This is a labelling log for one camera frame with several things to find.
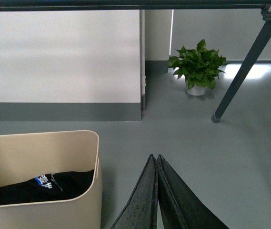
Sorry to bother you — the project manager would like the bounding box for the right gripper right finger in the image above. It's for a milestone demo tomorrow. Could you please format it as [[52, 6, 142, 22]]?
[[157, 155, 227, 229]]

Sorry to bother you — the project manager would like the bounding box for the green potted plant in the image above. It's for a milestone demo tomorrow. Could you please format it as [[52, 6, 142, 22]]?
[[168, 39, 228, 90]]

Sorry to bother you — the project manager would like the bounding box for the beige plastic laundry hamper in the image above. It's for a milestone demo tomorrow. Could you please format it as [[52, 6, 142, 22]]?
[[0, 130, 102, 229]]

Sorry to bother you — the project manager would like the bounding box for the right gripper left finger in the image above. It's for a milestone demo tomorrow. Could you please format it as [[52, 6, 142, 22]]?
[[111, 154, 158, 229]]

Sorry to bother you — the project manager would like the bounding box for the black printed t-shirt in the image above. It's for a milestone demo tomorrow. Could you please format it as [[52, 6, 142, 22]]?
[[0, 170, 94, 206]]

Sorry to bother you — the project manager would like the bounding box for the white plant pot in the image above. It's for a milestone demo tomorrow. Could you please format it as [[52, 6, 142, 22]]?
[[186, 82, 206, 96]]

